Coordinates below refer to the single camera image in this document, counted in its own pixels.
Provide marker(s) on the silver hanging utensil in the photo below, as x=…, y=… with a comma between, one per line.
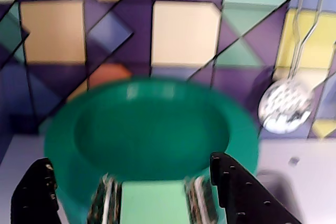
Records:
x=319, y=6

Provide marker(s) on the green plastic pitcher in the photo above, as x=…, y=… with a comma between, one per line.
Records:
x=147, y=129

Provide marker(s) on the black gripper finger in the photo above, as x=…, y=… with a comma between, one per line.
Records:
x=252, y=203
x=34, y=197

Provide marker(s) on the silver perforated skimmer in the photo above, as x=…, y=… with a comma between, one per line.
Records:
x=284, y=106

